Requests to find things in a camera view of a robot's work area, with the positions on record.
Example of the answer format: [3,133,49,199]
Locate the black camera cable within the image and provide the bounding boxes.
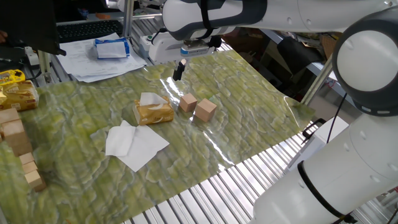
[207,35,223,49]

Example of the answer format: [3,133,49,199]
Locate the black keyboard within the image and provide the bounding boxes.
[56,19,124,44]

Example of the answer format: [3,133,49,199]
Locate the white paper sheets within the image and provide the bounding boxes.
[57,32,148,83]

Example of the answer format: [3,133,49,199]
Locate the aluminium frame post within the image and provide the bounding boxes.
[123,0,135,38]
[300,55,334,105]

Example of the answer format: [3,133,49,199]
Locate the white box black handle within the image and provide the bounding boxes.
[284,116,349,172]

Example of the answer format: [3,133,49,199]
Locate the yellow snack bag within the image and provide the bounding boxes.
[0,68,26,86]

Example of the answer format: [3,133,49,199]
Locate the wooden cube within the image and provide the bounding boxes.
[178,93,198,113]
[194,98,218,123]

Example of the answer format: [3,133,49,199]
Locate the yellow snack package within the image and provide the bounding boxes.
[0,80,40,112]

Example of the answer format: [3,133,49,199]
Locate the green marble pattern mat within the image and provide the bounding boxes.
[0,49,317,224]

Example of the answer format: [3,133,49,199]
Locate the black monitor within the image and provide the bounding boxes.
[0,0,67,57]

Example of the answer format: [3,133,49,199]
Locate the white paper napkin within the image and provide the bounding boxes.
[104,119,137,157]
[116,124,170,173]
[139,91,169,106]

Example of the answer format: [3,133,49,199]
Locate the gold foil snack bag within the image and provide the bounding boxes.
[132,95,175,126]

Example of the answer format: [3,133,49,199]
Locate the white box green button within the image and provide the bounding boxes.
[139,34,153,58]

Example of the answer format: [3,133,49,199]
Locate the light wooden block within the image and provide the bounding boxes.
[1,119,29,147]
[11,141,34,157]
[22,161,39,174]
[24,169,47,193]
[0,108,21,125]
[19,152,35,166]

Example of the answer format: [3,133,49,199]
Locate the blue white tissue pack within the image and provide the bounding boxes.
[93,37,131,60]

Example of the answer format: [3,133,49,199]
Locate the silver blue gripper camera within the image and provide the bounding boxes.
[179,42,210,58]

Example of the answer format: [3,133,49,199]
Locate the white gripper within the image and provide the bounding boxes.
[148,30,188,82]

